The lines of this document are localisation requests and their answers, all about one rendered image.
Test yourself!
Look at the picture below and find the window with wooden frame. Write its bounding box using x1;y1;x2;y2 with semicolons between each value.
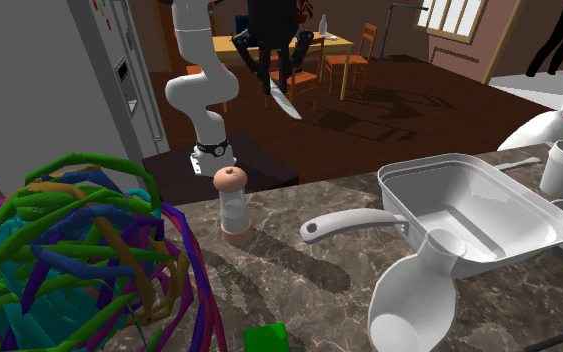
414;0;490;46

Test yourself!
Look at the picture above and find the white scoop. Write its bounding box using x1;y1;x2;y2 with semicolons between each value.
367;227;468;352

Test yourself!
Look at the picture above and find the grey refrigerator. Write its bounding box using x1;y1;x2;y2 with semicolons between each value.
65;0;171;165

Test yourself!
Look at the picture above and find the green block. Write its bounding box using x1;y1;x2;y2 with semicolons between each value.
242;322;291;352

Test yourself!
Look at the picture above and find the dark robot stand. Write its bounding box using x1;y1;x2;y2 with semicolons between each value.
141;130;300;207

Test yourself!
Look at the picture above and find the multicoloured woven strand ball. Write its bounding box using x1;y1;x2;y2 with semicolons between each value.
0;151;229;352

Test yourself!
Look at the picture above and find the black rod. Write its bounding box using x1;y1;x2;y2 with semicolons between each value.
513;326;563;352

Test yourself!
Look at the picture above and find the glass and wood pepper mill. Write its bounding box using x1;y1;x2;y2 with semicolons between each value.
212;166;254;247

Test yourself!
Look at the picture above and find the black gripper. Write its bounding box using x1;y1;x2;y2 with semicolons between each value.
231;0;315;96

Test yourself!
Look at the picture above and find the white square pan with handle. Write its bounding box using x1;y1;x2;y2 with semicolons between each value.
299;152;563;280

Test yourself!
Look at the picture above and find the yellow dining table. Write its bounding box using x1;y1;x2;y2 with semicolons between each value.
211;13;355;102

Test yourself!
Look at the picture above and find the black floor lamp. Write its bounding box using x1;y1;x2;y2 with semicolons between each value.
374;1;431;63

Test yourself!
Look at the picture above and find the black-handled kitchen knife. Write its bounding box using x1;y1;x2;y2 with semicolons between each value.
265;72;304;121

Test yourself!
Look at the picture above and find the grey utensil handle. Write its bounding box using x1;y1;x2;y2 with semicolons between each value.
492;156;543;172

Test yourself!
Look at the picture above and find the white tied bag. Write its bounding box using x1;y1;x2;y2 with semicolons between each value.
497;102;563;152

